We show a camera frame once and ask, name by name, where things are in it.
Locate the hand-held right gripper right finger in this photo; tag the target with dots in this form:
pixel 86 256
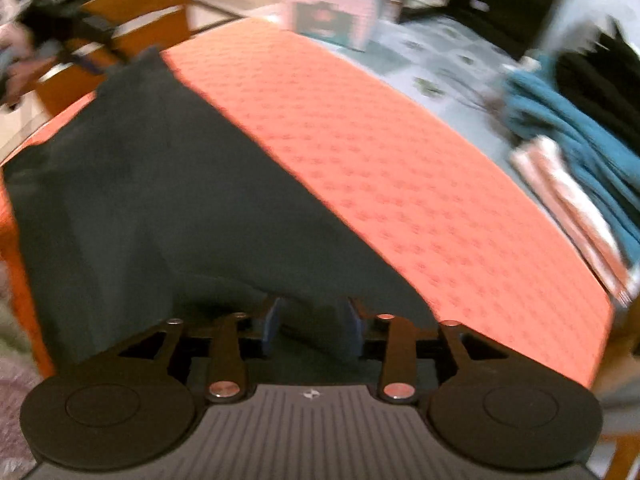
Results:
pixel 355 332

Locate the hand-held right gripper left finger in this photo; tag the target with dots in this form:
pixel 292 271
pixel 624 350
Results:
pixel 270 330

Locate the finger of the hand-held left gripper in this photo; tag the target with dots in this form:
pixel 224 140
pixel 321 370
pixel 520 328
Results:
pixel 97 57

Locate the dark grey garment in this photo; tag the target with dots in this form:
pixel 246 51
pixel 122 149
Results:
pixel 175 200

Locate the wooden chair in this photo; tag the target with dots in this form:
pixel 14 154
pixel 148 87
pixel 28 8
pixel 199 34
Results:
pixel 135 5

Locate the orange flower pattern mat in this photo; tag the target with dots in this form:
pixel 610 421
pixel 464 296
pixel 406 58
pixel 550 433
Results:
pixel 400 170

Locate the teal and pink box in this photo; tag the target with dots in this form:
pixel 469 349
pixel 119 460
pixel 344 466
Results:
pixel 330 17

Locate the pale pink folded garment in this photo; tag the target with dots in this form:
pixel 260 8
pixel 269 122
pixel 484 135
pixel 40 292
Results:
pixel 560 200

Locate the person's pink fluffy clothing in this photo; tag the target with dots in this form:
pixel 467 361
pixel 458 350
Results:
pixel 15 385

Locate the black folded sweater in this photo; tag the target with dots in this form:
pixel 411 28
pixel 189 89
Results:
pixel 600 90

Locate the black open cabinet box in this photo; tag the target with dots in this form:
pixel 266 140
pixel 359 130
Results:
pixel 505 5

